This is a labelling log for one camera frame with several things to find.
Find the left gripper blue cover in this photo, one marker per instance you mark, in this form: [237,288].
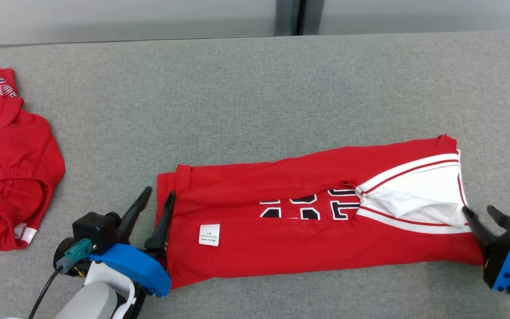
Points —
[140,266]

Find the red white basketball jersey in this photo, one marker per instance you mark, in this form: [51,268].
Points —
[281,248]

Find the red basketball shorts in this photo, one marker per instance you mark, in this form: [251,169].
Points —
[16,155]

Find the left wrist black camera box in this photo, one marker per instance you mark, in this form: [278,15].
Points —
[93,228]

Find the grey partition post two feet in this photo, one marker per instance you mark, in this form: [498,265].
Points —
[297,15]

